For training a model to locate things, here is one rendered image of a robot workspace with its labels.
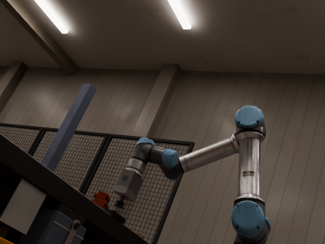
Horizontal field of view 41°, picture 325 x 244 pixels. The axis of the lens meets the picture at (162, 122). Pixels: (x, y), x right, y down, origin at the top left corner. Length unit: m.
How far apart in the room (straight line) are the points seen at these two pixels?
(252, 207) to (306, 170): 4.47
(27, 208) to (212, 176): 5.27
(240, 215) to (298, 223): 4.18
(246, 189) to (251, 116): 0.30
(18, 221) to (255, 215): 0.82
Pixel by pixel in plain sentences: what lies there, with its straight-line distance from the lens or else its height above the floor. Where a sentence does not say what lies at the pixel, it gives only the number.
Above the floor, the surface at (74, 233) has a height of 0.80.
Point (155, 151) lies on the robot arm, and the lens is 1.85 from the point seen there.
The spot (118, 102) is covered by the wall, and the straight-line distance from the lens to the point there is 8.09.
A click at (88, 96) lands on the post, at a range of 4.11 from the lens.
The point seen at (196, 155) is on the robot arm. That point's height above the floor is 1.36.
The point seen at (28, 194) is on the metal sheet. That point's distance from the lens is 1.24.
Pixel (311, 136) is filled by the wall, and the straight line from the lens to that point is 6.33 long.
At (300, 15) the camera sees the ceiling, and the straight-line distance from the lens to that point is 6.09.
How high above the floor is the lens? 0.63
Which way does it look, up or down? 25 degrees up
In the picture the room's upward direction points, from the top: 23 degrees clockwise
